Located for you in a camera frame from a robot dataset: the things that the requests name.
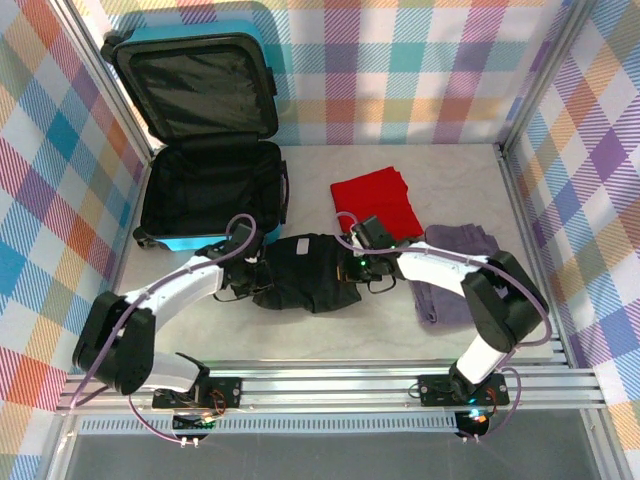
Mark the black garment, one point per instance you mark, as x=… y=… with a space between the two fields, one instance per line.
x=305 y=280

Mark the red cloth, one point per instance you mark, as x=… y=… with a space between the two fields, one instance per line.
x=375 y=195

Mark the purple towel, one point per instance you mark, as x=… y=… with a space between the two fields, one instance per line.
x=440 y=300

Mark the blue hard-shell suitcase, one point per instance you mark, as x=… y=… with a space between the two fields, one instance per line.
x=200 y=190

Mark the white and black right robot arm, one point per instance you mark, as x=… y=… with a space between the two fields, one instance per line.
x=430 y=265

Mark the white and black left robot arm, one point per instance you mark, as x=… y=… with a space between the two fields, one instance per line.
x=175 y=280

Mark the black controller board with LEDs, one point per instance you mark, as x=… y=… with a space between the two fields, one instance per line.
x=475 y=425
x=192 y=424

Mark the aluminium mounting rail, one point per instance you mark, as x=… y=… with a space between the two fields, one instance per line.
x=325 y=390

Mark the aluminium side rail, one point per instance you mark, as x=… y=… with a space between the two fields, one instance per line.
x=517 y=200
x=117 y=272

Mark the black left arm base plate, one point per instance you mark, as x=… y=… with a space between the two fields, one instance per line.
x=230 y=392

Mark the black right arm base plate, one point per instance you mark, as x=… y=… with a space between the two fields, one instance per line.
x=435 y=390

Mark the aluminium frame post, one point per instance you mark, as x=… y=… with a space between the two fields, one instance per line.
x=546 y=75
x=127 y=120

